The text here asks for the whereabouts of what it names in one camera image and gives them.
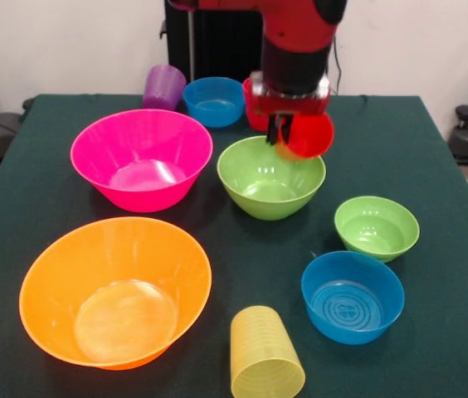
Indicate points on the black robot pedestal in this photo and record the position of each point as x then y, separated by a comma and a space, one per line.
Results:
217, 45

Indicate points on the crimson pink plastic cup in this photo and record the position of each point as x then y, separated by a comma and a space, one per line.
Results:
254, 120

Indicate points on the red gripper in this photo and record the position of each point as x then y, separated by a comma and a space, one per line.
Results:
292, 105

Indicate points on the blue plastic bowl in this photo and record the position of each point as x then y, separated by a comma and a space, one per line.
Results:
213, 101
352, 302

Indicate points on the dark green table cloth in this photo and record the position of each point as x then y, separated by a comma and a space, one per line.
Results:
404, 331

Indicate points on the orange plastic bowl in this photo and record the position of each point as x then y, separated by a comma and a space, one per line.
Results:
113, 290

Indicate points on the large pink plastic bowl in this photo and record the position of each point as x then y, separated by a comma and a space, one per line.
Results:
142, 166

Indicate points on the red plastic cup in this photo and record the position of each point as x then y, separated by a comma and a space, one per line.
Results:
308, 137

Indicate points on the purple plastic cup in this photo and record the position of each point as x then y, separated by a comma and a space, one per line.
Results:
161, 89

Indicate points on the small green plastic bowl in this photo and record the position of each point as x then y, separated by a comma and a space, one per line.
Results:
377, 230

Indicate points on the yellow plastic cup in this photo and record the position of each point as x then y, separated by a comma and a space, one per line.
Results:
259, 344

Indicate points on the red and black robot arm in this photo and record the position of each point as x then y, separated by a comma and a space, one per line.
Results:
296, 37

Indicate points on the large green plastic bowl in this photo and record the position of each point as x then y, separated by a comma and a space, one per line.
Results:
267, 186

